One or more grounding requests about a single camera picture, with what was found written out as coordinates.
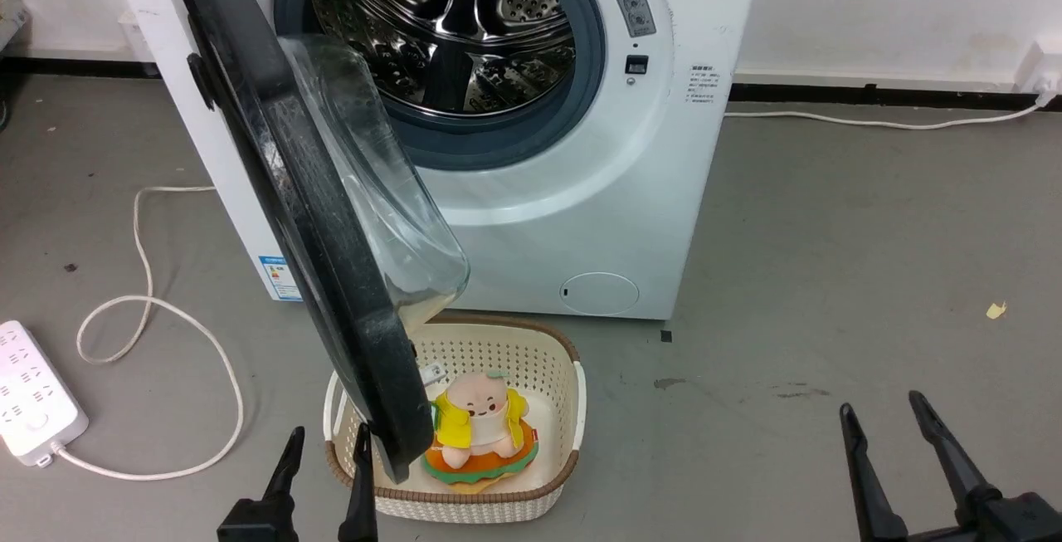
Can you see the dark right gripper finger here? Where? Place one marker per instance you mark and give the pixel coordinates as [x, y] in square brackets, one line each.
[946, 451]
[867, 484]

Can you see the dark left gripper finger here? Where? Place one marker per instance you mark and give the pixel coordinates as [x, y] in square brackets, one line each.
[284, 476]
[360, 492]

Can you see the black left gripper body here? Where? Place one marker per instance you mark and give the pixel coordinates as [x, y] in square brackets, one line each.
[257, 524]

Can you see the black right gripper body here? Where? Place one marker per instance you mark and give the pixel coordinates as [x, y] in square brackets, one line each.
[1008, 519]

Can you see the black round washing machine door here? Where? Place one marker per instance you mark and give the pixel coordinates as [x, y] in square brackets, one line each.
[332, 276]

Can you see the white front-load washing machine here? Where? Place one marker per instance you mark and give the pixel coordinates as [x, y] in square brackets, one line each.
[614, 193]

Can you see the pink plush doll yellow jacket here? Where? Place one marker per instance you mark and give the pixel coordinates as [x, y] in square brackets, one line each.
[481, 426]

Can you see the yellow paper scrap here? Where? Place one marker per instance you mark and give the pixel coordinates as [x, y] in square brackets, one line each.
[996, 310]

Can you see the cream perforated laundry basket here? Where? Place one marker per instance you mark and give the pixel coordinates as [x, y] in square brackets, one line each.
[498, 351]

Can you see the blue energy label sticker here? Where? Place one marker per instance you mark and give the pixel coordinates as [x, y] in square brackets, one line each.
[280, 278]

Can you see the white power strip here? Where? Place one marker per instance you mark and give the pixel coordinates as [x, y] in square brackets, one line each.
[29, 397]

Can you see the white wall plug adapter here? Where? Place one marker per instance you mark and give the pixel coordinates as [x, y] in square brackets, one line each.
[1041, 69]

